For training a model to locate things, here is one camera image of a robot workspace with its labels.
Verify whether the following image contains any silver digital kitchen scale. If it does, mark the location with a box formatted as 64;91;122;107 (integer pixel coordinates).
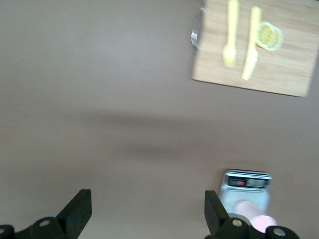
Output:
218;169;273;217

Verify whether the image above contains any lemon slice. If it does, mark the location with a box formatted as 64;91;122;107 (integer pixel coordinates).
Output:
256;21;280;52
274;26;285;50

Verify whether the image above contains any pink plastic cup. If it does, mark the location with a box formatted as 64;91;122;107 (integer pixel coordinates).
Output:
234;200;279;235

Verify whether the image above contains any brown table cover sheet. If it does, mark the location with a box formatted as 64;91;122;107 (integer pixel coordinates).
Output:
0;0;319;239

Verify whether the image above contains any yellow plastic knife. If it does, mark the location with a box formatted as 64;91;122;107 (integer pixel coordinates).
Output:
241;6;262;81

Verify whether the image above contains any yellow plastic fork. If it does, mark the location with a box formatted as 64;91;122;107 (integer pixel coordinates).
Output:
222;0;240;69

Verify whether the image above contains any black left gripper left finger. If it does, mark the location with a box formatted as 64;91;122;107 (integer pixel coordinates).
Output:
0;188;92;239

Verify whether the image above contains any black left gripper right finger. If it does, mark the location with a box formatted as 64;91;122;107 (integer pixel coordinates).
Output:
204;190;300;239

